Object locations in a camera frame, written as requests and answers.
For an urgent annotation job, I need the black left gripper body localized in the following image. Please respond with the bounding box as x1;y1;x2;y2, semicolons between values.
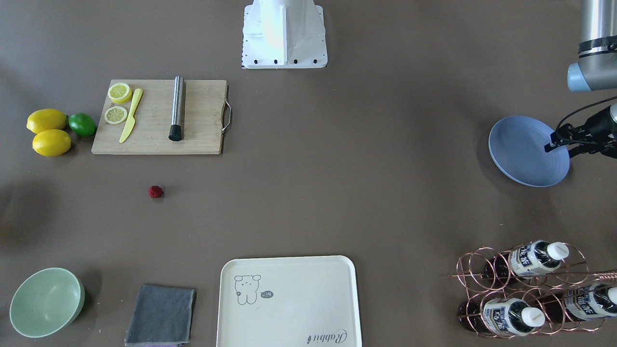
581;105;617;159

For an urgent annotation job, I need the blue round plate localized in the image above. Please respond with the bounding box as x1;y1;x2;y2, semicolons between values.
488;116;570;187

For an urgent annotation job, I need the red strawberry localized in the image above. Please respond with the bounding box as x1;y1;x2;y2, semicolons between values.
148;186;164;199

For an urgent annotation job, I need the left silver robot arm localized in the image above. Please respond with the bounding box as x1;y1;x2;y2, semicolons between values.
544;0;617;158

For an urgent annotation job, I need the tea bottle top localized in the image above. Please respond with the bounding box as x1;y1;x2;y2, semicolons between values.
482;240;569;285

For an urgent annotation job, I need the tea bottle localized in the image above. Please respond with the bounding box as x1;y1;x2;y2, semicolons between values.
482;240;569;285
458;298;546;338
538;282;617;323

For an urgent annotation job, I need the tea bottle middle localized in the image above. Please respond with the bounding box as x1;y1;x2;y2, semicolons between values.
538;282;617;323

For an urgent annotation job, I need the tea bottle front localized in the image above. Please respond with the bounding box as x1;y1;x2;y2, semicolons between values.
458;298;546;338

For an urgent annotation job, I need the cream rabbit tray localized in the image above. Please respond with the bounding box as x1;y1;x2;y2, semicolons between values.
216;255;363;347

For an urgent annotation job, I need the wooden cutting board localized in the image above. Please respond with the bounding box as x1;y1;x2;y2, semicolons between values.
91;79;229;155

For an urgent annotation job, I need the steel muddler with black tip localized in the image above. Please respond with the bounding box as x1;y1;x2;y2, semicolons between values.
168;75;186;141

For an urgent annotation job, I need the yellow plastic knife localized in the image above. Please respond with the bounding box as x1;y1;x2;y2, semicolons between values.
119;88;144;143

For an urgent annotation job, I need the grey folded cloth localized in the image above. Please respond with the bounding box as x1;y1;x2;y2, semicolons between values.
125;285;195;347

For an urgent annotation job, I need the lemon slice near board edge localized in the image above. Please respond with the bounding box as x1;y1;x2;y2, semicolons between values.
107;82;133;104

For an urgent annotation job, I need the lemon slice inner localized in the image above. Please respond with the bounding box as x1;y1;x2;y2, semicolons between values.
104;106;128;125

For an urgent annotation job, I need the green lime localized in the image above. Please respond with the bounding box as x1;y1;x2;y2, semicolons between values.
67;113;97;136

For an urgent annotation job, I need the yellow lemon near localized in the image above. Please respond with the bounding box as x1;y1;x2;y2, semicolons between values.
32;129;71;157

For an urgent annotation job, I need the yellow lemon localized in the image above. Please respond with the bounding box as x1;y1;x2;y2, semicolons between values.
32;129;71;157
26;108;67;134

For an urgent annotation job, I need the yellow lemon far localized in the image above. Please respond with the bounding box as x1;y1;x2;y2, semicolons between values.
26;108;67;134

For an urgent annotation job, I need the green bowl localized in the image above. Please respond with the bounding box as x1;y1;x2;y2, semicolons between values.
9;267;85;338

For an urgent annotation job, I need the copper wire bottle rack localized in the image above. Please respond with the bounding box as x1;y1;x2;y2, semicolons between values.
454;245;616;340

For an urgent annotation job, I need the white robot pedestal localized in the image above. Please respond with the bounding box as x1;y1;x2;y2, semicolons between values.
241;0;328;69

